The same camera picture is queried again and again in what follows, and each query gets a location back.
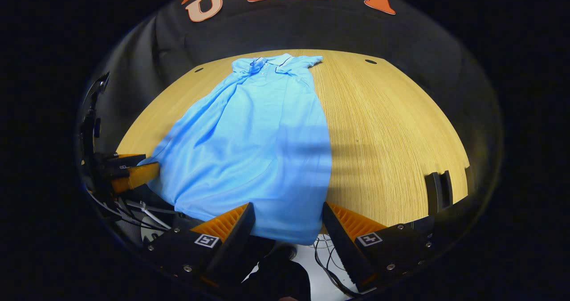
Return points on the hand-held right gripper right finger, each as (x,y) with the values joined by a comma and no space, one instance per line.
(340,247)

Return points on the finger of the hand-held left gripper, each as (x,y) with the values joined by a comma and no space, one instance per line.
(138,176)
(127,160)

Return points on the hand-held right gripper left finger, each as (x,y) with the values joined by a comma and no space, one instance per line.
(238,243)

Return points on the light blue polo T-shirt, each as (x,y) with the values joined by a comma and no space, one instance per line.
(258,149)

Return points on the dark cloth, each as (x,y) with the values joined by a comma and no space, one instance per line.
(285,274)

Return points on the black table clamp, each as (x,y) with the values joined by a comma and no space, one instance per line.
(434,192)

